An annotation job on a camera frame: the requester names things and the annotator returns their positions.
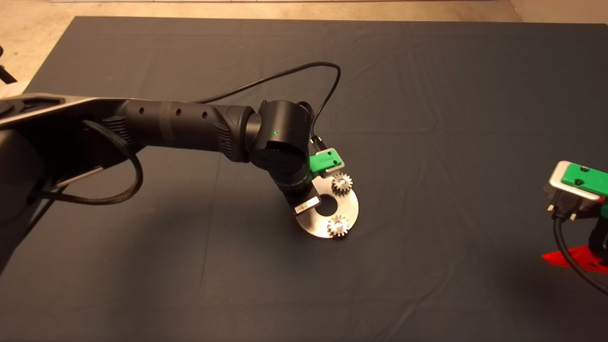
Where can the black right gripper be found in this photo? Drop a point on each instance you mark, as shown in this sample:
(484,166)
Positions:
(599,235)

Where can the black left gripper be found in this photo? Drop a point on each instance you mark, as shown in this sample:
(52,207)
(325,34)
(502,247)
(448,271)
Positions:
(299,192)

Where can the small steel planetary gear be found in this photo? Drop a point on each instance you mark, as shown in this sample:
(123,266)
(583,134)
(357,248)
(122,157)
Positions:
(335,229)
(338,187)

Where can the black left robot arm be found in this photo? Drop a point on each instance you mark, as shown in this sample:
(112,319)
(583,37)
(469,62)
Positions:
(190,123)

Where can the round metal carrier plate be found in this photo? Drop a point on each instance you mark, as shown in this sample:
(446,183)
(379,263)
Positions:
(349,209)

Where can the dark grey table cloth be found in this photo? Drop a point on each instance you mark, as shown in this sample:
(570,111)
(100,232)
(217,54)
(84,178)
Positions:
(427,71)

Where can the green left camera mount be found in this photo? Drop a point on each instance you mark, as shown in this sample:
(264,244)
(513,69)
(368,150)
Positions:
(323,160)

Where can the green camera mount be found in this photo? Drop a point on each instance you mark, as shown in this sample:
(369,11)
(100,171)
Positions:
(589,179)
(323,160)

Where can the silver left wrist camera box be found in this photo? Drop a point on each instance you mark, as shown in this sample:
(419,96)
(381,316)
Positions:
(338,166)

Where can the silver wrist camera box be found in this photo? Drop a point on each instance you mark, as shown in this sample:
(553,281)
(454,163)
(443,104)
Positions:
(338,166)
(558,183)

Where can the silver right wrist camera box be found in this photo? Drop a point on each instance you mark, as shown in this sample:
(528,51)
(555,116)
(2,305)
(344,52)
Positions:
(558,183)

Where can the green right camera mount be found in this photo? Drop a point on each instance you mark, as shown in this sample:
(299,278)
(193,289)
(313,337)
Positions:
(589,179)

